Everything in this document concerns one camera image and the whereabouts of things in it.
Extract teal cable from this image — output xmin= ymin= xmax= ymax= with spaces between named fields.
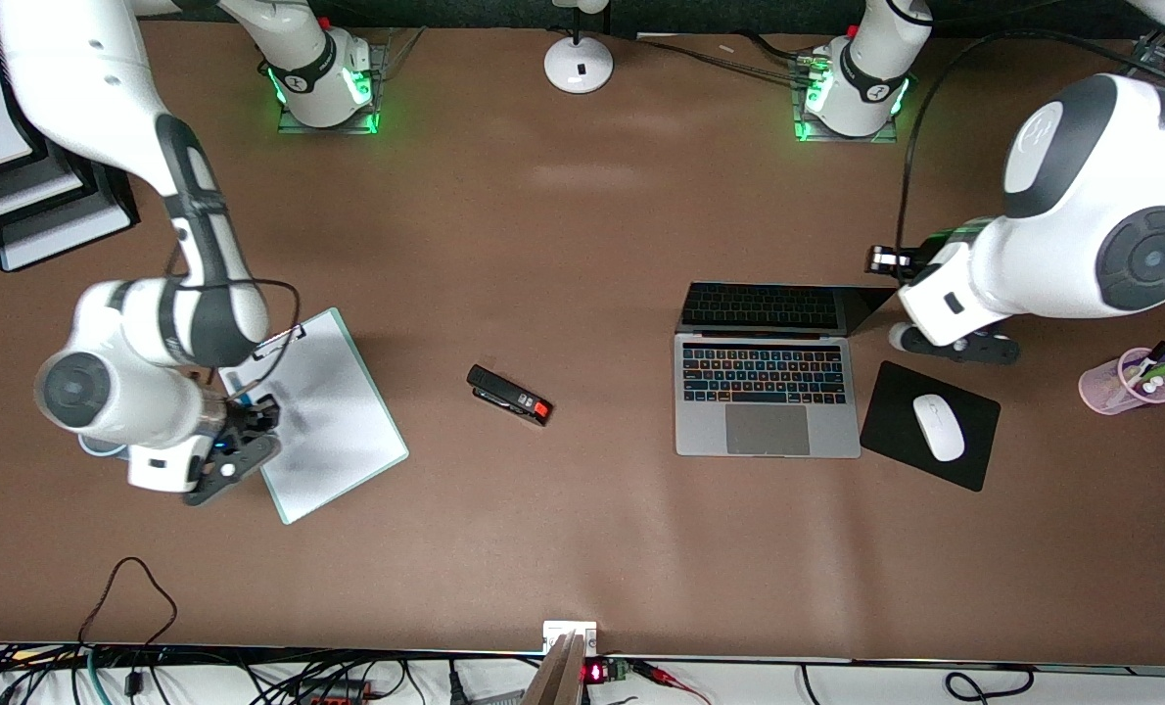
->
xmin=85 ymin=646 xmax=116 ymax=705

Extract clear left arm base plate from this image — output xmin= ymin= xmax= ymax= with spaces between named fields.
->
xmin=791 ymin=49 xmax=902 ymax=145

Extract black coiled cable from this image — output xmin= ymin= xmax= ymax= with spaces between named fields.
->
xmin=943 ymin=664 xmax=1039 ymax=704

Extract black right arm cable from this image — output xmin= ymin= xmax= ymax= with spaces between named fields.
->
xmin=166 ymin=245 xmax=303 ymax=402

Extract black mouse pad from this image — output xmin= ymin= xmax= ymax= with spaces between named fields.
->
xmin=859 ymin=360 xmax=1002 ymax=493

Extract black cables behind lamp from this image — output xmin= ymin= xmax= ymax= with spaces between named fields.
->
xmin=631 ymin=32 xmax=816 ymax=87

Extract pink translucent pen cup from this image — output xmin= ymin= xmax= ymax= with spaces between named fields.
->
xmin=1078 ymin=348 xmax=1165 ymax=416

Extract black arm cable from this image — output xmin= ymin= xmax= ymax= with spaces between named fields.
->
xmin=896 ymin=27 xmax=1165 ymax=258
xmin=166 ymin=245 xmax=303 ymax=402

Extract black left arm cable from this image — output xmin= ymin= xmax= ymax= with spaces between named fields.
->
xmin=896 ymin=27 xmax=1165 ymax=258

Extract silver laptop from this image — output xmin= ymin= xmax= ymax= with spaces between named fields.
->
xmin=674 ymin=282 xmax=899 ymax=459

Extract black stacked paper tray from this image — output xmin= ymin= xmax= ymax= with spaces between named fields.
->
xmin=0 ymin=15 xmax=141 ymax=273

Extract thin black looped cable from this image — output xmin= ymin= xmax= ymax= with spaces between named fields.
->
xmin=78 ymin=556 xmax=178 ymax=649

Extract white lamp base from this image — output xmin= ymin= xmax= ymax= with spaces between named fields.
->
xmin=543 ymin=0 xmax=615 ymax=95

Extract white computer mouse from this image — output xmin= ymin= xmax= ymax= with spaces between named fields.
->
xmin=912 ymin=394 xmax=966 ymax=463

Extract black stapler with red tip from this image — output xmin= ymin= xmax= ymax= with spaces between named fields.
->
xmin=466 ymin=364 xmax=554 ymax=428

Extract white box with grey post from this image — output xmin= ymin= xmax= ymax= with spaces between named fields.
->
xmin=522 ymin=620 xmax=600 ymax=705

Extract black cable bundle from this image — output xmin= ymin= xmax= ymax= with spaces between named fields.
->
xmin=0 ymin=641 xmax=535 ymax=705

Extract white paper sheet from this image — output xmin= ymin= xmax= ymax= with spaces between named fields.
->
xmin=222 ymin=315 xmax=403 ymax=520

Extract red cable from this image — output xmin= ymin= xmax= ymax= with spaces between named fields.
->
xmin=631 ymin=660 xmax=713 ymax=705

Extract clear right arm base plate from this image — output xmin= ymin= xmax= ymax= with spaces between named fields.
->
xmin=277 ymin=27 xmax=425 ymax=136

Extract light green clipboard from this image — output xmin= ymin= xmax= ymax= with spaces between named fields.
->
xmin=218 ymin=307 xmax=410 ymax=526

